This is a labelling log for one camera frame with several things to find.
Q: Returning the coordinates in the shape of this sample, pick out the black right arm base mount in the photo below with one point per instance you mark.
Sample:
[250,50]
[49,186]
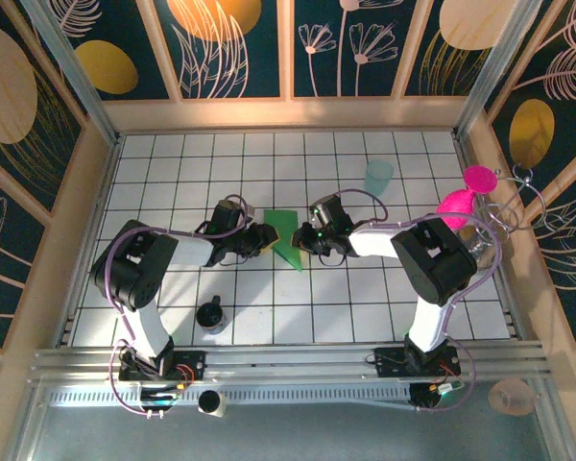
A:
[389,362]

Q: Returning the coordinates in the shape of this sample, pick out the aluminium mounting rail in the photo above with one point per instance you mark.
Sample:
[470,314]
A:
[288,365]

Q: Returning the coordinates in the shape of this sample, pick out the round wooden disc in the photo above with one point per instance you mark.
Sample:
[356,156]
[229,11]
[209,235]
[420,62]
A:
[511,396]

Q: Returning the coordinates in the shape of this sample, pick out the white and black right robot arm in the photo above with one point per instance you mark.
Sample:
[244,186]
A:
[427,322]

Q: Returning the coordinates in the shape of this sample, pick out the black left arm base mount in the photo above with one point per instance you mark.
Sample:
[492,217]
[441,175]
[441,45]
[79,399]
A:
[192,365]

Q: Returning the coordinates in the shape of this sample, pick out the green paper sheet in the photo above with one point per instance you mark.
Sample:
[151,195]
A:
[285,230]

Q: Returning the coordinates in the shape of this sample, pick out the black and white cylinder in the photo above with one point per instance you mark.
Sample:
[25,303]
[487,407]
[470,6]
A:
[211,402]

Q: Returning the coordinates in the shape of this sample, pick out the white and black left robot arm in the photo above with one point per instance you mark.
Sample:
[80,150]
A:
[192,249]

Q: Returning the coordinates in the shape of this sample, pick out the aluminium frame post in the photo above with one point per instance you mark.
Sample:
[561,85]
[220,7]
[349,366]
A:
[494,62]
[77,72]

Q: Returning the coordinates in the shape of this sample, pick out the round pink felt disc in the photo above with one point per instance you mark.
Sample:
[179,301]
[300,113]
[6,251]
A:
[481,178]

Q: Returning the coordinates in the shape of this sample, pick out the small electronics board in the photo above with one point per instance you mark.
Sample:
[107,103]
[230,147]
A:
[160,396]

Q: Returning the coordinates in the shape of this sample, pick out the translucent teal cup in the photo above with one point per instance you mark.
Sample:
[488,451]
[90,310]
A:
[379,177]

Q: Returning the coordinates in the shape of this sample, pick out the black mug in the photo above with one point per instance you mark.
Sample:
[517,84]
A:
[210,314]

